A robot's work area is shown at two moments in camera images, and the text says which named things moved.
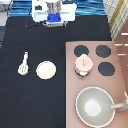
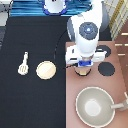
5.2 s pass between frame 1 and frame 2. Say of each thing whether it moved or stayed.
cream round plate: stayed
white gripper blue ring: moved
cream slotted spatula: stayed
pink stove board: stayed
